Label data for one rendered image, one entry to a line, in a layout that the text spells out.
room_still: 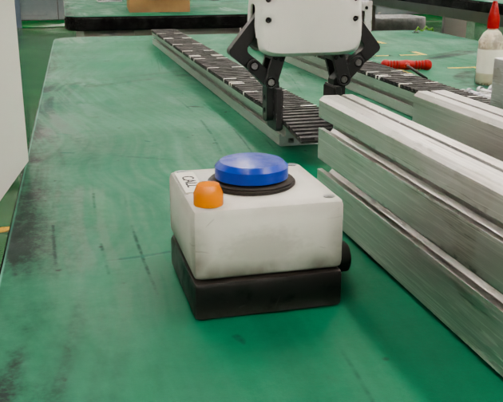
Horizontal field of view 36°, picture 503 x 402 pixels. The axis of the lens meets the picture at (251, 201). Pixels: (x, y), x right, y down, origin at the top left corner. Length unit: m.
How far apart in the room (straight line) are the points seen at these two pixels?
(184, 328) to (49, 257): 0.13
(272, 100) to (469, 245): 0.39
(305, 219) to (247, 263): 0.04
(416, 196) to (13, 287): 0.23
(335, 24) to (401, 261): 0.33
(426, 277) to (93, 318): 0.17
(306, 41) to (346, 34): 0.04
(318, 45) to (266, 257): 0.36
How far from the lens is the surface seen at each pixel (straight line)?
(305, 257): 0.41
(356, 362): 0.37
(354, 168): 0.50
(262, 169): 0.41
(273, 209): 0.39
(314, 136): 0.69
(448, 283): 0.40
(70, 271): 0.48
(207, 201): 0.38
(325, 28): 0.72
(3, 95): 0.65
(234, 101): 0.95
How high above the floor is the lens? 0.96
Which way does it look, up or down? 18 degrees down
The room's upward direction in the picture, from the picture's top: straight up
